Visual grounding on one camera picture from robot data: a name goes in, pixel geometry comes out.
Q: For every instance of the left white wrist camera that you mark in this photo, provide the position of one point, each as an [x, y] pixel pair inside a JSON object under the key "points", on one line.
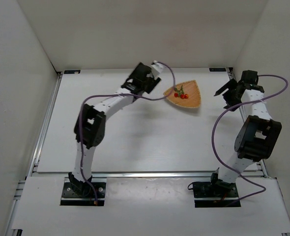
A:
{"points": [[156, 68]]}

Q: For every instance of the left aluminium rail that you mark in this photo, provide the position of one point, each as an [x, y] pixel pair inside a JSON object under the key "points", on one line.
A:
{"points": [[44, 127]]}

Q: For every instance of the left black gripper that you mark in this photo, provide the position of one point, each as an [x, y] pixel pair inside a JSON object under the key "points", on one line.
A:
{"points": [[152, 85]]}

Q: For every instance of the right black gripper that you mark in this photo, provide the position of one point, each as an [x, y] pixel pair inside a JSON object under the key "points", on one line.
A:
{"points": [[230, 91]]}

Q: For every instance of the woven triangular fruit basket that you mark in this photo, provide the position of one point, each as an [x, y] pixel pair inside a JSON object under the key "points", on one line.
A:
{"points": [[192, 89]]}

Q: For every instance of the cherry pair with green leaves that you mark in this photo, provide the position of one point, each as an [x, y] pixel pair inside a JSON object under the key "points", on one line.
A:
{"points": [[181, 93]]}

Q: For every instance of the aluminium rail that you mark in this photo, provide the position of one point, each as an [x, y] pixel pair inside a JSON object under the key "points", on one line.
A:
{"points": [[44, 127], [236, 83], [258, 173]]}

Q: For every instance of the right aluminium rail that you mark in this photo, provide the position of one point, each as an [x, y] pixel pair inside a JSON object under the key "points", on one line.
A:
{"points": [[236, 83]]}

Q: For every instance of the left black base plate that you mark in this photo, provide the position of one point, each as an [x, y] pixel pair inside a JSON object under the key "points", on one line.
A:
{"points": [[73, 196]]}

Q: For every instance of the front aluminium rail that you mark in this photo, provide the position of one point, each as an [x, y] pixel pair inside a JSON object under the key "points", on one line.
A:
{"points": [[258, 173]]}

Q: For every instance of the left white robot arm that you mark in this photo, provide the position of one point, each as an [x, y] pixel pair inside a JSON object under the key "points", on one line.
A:
{"points": [[91, 123]]}

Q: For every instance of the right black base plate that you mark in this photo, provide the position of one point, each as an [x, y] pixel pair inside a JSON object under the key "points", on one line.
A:
{"points": [[208, 196]]}

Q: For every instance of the left black corner bracket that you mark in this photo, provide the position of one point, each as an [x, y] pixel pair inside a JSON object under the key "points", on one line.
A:
{"points": [[72, 72]]}

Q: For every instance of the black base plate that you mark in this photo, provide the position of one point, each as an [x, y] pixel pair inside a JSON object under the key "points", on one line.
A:
{"points": [[73, 196], [208, 196]]}

